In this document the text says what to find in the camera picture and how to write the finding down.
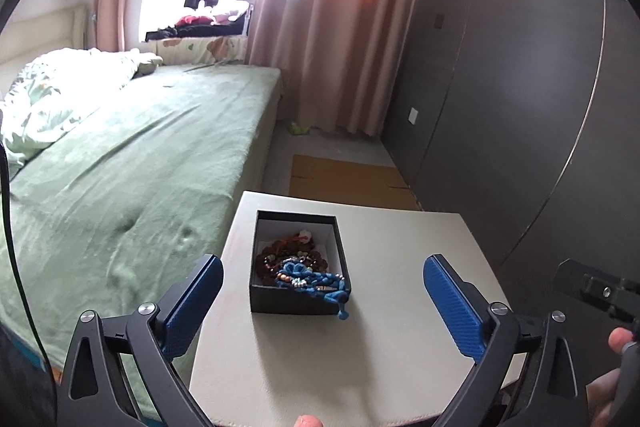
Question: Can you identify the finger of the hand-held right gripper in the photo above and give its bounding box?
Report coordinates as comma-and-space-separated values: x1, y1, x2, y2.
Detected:
554, 259, 640, 323

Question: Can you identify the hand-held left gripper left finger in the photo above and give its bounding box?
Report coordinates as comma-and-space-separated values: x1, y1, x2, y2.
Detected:
59, 253, 224, 427

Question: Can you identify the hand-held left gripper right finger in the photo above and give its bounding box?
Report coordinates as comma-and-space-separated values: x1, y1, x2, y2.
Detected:
422, 253, 583, 427

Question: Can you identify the black jewelry box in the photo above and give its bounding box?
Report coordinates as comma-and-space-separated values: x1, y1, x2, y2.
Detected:
248, 209, 352, 315

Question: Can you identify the blue braided rope bracelet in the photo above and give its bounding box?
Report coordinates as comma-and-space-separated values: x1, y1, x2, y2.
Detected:
272, 261, 352, 321

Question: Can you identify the red string white bead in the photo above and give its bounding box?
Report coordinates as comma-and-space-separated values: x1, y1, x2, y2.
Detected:
285, 229, 316, 253

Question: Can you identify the person's right hand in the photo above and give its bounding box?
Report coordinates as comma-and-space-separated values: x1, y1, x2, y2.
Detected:
585, 327, 640, 427

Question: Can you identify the bed with green blanket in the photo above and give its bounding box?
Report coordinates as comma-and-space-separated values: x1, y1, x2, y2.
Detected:
0, 64, 283, 423

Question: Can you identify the flat brown cardboard sheet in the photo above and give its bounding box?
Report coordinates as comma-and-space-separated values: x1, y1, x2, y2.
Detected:
289, 154, 420, 211

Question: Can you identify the dark grey wardrobe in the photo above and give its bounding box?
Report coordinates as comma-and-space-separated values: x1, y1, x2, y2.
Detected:
382, 0, 640, 303

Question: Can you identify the white floral quilt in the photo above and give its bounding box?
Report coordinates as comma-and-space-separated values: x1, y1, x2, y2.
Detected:
0, 48, 163, 168

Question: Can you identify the floral bedside cushion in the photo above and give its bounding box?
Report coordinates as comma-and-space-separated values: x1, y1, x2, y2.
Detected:
150, 34, 248, 68

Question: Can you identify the clothes pile on windowsill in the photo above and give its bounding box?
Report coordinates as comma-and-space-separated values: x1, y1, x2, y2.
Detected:
145, 4, 251, 42

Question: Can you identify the wide pink curtain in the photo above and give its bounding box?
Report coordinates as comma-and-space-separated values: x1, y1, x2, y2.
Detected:
247, 0, 431, 138

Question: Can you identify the cream bed headboard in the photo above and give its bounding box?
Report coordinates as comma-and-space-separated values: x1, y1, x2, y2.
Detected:
0, 4, 91, 100

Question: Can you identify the black cable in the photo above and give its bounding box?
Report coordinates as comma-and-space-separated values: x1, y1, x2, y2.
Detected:
0, 142, 51, 368

